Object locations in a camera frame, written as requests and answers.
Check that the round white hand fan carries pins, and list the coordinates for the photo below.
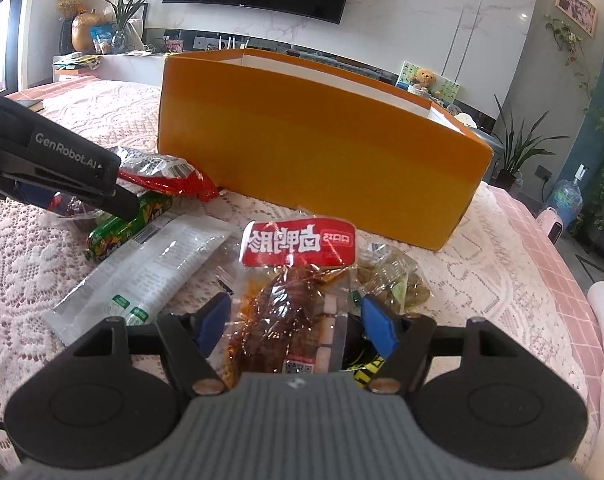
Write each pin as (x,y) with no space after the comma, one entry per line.
(466,120)

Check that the dark snack packet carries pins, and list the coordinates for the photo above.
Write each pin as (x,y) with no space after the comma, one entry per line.
(74,211)

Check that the wall socket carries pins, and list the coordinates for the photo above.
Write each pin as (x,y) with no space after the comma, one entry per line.
(543,173)

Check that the clear meat packet red label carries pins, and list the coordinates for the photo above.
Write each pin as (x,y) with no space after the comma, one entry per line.
(294,245)

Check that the pink heater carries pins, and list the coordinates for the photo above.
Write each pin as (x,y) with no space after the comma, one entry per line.
(554,225)

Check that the blue snack bag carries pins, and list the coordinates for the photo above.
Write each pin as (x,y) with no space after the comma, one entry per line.
(101,39)

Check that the clear packet of green snacks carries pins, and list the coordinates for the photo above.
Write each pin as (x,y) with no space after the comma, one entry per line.
(397,280)

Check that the orange cardboard box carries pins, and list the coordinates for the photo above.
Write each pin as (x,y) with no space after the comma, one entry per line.
(307,150)

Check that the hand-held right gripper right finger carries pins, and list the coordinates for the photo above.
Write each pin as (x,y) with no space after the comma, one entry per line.
(380,326)

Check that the hanging vine plant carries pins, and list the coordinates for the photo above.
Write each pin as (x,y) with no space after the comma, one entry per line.
(569,40)

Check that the blue water bottle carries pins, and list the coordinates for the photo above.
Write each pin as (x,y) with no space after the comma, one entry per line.
(568,197)

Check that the orange gourd ornament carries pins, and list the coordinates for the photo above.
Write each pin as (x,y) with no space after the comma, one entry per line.
(85,32)

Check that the yellow black snack packet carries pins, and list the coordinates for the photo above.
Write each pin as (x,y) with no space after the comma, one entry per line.
(357,361)

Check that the dark book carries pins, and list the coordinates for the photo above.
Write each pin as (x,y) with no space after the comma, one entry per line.
(29,105)

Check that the brown teddy bear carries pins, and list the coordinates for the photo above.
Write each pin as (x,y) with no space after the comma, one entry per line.
(425,80)

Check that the vase of dried flowers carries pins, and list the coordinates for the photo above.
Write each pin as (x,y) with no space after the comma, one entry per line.
(71,2)

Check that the potted plant black pot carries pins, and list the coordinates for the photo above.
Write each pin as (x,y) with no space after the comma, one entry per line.
(514,150)

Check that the white router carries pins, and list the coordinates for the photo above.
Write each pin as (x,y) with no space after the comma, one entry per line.
(231,44)

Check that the long white snack packet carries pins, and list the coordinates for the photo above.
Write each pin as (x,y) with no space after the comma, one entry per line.
(151,265)

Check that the green snack tube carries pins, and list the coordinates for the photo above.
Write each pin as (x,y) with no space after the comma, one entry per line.
(111,236)

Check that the stack of papers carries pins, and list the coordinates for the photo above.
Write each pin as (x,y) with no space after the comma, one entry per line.
(76,61)

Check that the white marble TV console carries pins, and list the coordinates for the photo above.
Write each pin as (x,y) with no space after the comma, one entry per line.
(131,65)

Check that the pink checked tablecloth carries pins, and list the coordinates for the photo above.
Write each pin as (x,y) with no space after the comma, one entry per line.
(542,240)

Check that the green dotted picture board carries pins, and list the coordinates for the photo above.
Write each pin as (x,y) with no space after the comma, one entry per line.
(449,91)

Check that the green plant in glass vase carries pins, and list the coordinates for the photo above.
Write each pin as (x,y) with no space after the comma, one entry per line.
(124,15)

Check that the small pink patterned box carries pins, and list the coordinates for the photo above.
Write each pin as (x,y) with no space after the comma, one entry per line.
(174,45)

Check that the framed wall picture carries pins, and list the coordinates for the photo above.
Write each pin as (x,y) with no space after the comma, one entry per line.
(576,5)

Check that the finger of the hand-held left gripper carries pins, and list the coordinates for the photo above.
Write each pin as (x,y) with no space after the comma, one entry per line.
(116,200)

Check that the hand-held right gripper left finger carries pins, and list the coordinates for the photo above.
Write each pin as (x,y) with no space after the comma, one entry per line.
(214,321)

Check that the red snack packet white label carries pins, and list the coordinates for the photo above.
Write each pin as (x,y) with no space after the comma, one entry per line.
(176,180)

